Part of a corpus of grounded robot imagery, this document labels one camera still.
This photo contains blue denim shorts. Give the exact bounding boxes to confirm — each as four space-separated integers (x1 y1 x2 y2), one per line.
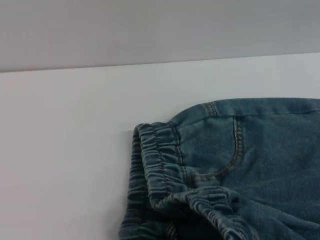
118 97 320 240

